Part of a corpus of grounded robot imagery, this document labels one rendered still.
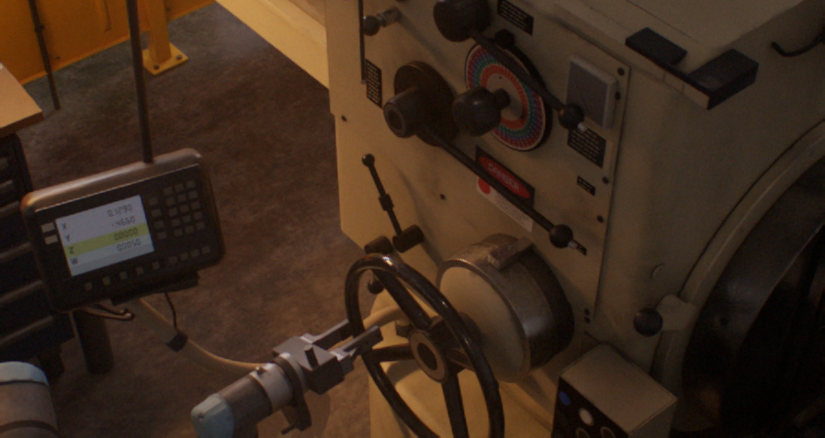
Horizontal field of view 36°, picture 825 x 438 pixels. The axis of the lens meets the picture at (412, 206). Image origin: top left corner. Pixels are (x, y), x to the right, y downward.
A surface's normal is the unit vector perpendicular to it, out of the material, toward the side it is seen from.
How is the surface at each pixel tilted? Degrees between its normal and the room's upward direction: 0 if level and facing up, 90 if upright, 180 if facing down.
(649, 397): 0
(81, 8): 90
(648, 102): 90
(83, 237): 70
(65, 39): 90
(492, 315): 66
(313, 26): 0
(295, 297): 0
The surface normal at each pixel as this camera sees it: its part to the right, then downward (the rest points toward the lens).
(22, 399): 0.36, -0.76
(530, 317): 0.51, -0.03
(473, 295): -0.68, 0.01
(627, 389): 0.00, -0.73
